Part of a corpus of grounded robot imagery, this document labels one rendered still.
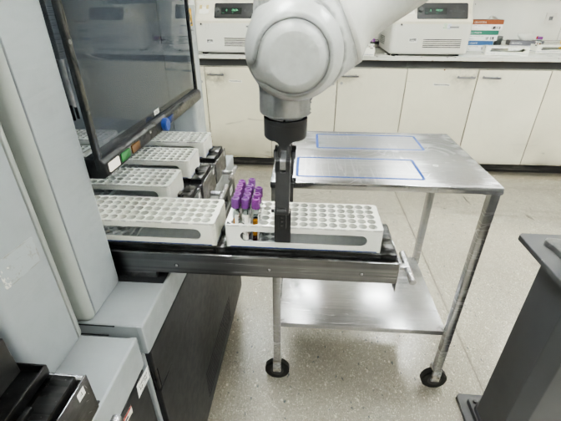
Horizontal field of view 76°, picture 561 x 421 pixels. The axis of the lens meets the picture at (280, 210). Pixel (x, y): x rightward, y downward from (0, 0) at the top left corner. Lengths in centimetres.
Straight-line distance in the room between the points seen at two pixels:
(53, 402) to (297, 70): 47
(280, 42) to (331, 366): 133
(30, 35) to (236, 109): 252
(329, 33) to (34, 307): 51
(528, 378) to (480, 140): 238
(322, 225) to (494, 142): 280
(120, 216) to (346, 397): 104
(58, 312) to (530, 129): 333
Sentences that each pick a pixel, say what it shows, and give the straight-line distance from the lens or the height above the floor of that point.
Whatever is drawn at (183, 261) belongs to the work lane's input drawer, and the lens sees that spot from 74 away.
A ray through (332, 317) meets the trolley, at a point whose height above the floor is 28.
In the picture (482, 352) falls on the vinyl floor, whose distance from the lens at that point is 178.
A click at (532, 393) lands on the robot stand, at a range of 126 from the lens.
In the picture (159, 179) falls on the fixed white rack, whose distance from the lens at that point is 91.
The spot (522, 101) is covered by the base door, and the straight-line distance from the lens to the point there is 338.
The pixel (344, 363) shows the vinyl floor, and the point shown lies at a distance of 156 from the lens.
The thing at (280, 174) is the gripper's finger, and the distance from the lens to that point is 60.
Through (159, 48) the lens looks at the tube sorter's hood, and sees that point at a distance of 96.
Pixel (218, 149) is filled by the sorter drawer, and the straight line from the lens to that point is 120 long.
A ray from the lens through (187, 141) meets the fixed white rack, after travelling 115.
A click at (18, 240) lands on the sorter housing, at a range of 57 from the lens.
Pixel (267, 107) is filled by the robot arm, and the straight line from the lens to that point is 60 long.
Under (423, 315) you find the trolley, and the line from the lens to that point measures 141.
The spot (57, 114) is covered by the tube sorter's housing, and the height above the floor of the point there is 109.
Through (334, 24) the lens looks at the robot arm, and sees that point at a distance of 40.
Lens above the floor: 122
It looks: 30 degrees down
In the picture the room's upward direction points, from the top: straight up
